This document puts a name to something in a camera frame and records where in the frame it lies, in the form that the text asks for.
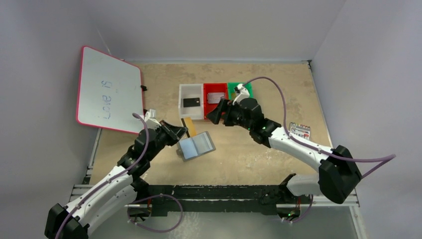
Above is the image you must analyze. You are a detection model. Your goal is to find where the gold card black stripe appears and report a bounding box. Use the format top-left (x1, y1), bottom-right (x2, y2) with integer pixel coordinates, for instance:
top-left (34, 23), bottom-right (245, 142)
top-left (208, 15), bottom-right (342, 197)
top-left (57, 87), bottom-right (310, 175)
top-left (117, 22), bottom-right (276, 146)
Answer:
top-left (181, 117), bottom-right (197, 138)

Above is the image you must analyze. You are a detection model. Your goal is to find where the grey leather card holder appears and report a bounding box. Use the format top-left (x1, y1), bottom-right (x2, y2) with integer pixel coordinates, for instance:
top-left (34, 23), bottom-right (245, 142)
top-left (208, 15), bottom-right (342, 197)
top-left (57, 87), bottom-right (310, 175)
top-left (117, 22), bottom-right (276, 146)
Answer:
top-left (176, 131), bottom-right (216, 161)

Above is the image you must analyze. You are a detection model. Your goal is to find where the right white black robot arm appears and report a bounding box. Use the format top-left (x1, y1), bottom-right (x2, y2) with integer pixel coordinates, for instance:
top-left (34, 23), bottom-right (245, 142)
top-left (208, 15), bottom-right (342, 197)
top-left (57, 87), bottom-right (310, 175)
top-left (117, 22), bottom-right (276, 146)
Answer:
top-left (206, 98), bottom-right (362, 204)

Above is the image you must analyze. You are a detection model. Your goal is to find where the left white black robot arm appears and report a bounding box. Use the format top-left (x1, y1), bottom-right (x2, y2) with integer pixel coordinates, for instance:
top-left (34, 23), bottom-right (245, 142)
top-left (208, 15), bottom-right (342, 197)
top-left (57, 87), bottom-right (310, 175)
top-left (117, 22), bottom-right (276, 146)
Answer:
top-left (44, 120), bottom-right (188, 239)

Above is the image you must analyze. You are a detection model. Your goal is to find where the silver pink credit card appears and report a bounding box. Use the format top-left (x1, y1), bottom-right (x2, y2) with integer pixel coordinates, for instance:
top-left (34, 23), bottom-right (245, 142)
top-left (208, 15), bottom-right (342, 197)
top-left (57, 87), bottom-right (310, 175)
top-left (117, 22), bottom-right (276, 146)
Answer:
top-left (207, 92), bottom-right (225, 104)

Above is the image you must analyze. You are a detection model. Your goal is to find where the black credit card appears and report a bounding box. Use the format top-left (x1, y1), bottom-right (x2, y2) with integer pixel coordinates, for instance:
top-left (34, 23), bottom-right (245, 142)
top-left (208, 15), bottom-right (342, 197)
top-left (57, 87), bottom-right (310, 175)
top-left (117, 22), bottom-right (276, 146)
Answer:
top-left (182, 98), bottom-right (201, 108)

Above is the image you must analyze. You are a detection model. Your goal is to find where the red plastic bin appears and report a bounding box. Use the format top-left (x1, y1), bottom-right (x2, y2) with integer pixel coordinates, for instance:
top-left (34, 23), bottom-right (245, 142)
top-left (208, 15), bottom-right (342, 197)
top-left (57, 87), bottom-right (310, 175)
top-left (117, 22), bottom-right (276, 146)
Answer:
top-left (203, 83), bottom-right (228, 119)

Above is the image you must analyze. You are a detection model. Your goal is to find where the green plastic bin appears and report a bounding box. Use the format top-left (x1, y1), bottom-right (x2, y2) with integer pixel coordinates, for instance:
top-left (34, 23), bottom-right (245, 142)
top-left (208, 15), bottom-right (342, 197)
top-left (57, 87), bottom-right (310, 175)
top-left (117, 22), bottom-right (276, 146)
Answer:
top-left (227, 82), bottom-right (254, 100)

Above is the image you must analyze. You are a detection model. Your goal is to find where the white plastic bin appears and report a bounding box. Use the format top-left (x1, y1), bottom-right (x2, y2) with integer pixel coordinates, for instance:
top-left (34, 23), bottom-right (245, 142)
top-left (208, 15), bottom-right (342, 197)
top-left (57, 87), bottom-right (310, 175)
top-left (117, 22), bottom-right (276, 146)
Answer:
top-left (178, 84), bottom-right (204, 120)

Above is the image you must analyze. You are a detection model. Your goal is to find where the box of coloured markers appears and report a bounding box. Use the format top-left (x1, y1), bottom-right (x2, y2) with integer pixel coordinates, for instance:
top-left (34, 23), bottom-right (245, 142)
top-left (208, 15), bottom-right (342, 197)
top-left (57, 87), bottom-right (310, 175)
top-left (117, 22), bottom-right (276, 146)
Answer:
top-left (289, 122), bottom-right (311, 140)

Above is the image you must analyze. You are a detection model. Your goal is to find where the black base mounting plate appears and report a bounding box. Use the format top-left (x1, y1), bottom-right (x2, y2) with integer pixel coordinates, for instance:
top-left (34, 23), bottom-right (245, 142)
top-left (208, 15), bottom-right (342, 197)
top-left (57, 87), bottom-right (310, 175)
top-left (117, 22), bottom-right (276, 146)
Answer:
top-left (136, 185), bottom-right (311, 217)

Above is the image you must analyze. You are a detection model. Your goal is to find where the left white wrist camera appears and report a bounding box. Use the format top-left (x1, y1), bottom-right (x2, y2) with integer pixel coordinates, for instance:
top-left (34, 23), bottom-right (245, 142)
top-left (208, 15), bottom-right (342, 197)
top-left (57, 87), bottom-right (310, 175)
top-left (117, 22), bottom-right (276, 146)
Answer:
top-left (143, 109), bottom-right (161, 129)

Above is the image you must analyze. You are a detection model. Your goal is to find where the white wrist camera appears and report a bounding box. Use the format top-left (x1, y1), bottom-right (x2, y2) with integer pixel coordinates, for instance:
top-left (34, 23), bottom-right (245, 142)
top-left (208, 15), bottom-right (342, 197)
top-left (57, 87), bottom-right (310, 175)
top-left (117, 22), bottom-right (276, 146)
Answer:
top-left (233, 84), bottom-right (250, 105)
top-left (143, 109), bottom-right (161, 129)

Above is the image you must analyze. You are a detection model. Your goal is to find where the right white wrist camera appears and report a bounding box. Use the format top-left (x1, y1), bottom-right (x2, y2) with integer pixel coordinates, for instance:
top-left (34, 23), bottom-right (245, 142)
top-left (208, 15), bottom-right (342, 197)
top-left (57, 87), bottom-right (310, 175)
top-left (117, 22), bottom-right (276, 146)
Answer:
top-left (233, 84), bottom-right (250, 105)

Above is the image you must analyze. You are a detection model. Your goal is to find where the white board with pink frame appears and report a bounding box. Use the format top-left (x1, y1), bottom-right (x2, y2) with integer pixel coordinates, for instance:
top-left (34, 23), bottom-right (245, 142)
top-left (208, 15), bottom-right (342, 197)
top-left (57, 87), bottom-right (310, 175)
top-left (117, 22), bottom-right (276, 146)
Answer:
top-left (76, 46), bottom-right (144, 134)

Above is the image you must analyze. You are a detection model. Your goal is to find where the aluminium frame rail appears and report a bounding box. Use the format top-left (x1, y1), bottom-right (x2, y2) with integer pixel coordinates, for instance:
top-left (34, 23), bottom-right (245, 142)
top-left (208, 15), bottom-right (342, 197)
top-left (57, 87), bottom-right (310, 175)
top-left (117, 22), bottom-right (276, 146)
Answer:
top-left (69, 185), bottom-right (359, 207)

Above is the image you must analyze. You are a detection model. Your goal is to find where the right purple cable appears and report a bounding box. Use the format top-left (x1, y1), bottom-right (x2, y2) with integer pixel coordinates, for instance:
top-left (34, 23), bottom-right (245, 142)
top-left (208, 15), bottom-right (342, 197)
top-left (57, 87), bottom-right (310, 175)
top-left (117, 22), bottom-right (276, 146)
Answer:
top-left (242, 77), bottom-right (396, 180)

